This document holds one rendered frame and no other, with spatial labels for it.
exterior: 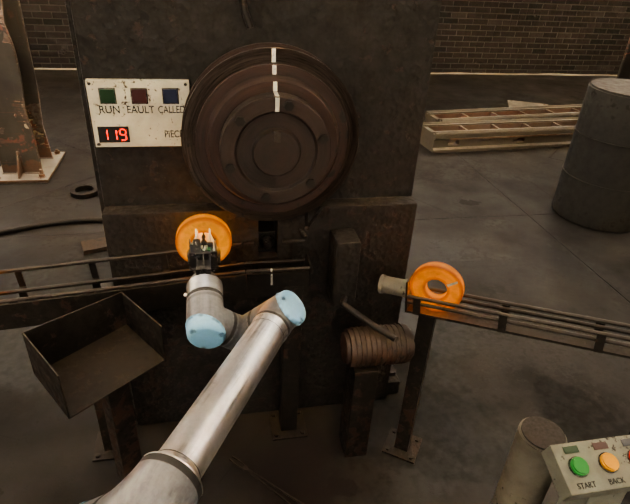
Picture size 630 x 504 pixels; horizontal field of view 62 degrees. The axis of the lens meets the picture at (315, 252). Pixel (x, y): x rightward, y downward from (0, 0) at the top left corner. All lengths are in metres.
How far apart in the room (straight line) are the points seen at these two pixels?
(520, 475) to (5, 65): 3.74
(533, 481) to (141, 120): 1.41
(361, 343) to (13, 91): 3.17
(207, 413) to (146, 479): 0.16
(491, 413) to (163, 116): 1.64
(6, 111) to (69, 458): 2.72
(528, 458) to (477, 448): 0.63
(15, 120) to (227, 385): 3.42
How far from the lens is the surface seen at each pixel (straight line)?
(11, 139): 4.31
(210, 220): 1.50
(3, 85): 4.20
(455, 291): 1.59
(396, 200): 1.72
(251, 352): 1.11
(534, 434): 1.53
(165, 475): 0.90
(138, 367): 1.47
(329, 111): 1.39
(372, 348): 1.66
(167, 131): 1.55
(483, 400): 2.34
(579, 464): 1.39
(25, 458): 2.18
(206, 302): 1.29
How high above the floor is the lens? 1.58
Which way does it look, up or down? 31 degrees down
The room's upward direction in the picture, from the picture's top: 3 degrees clockwise
